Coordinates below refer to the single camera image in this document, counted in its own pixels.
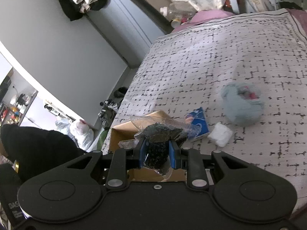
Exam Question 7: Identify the patterned white bed blanket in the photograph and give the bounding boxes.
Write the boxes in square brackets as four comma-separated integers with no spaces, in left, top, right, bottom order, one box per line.
[113,9,306,214]

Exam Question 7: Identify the grey wardrobe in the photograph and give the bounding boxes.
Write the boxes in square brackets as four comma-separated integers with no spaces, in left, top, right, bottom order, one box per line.
[87,0,165,69]

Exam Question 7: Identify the clear plastic bottle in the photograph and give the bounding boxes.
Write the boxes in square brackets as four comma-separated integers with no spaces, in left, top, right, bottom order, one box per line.
[160,3,196,21]

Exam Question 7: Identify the white plastic bag on floor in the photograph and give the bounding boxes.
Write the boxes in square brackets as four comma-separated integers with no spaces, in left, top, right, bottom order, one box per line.
[55,118,94,152]

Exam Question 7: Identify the pink bed sheet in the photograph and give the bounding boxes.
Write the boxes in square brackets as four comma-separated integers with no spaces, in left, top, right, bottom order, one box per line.
[172,10,235,33]

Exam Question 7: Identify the green cartoon floor mat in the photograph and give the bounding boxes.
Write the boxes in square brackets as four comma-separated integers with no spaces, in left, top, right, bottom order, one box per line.
[96,128,109,151]

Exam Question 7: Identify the paper cup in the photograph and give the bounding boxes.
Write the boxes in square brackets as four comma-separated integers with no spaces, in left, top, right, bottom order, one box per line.
[171,18,182,29]

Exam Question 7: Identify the grey sneakers pair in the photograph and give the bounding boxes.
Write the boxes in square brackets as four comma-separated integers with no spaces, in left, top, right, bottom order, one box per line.
[98,99,119,128]

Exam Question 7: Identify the black item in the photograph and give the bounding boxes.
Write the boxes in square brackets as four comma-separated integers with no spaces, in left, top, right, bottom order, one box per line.
[117,115,202,181]

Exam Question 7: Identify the light blue fluffy plush bag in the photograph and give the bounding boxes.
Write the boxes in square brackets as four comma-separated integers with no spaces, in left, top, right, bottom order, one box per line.
[221,82,264,127]

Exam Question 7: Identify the white soft wad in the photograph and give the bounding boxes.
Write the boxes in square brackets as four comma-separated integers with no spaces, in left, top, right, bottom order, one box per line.
[208,122,233,147]

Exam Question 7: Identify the blue tissue pack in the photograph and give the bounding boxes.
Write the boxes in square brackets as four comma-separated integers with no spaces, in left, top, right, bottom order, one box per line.
[185,107,210,141]

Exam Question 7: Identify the dark slippers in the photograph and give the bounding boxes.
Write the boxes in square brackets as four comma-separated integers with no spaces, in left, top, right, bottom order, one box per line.
[113,87,128,99]

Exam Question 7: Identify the brown cardboard box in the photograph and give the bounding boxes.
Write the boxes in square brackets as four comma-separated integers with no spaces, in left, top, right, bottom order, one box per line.
[109,109,188,182]

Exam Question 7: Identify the person black clothing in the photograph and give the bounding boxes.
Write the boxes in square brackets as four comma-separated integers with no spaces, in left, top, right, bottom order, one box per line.
[1,124,85,183]

